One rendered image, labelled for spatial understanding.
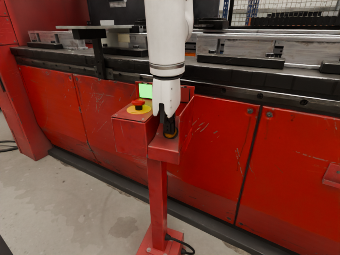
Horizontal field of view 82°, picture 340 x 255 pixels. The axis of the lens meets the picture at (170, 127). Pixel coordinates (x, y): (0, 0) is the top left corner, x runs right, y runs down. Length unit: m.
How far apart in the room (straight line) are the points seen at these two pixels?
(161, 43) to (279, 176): 0.63
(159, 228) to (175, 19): 0.74
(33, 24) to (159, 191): 1.50
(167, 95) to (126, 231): 0.92
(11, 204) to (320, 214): 1.64
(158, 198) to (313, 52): 0.71
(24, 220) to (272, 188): 1.33
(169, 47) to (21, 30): 1.45
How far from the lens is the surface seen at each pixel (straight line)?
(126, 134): 0.56
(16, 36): 1.77
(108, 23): 1.04
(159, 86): 0.46
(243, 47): 0.81
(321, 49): 0.80
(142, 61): 0.86
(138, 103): 0.56
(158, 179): 0.68
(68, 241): 1.29
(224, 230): 1.19
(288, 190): 0.87
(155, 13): 0.44
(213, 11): 1.40
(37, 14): 1.85
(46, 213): 1.48
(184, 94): 0.61
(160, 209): 0.79
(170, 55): 0.44
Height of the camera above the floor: 1.00
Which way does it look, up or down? 28 degrees down
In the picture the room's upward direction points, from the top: straight up
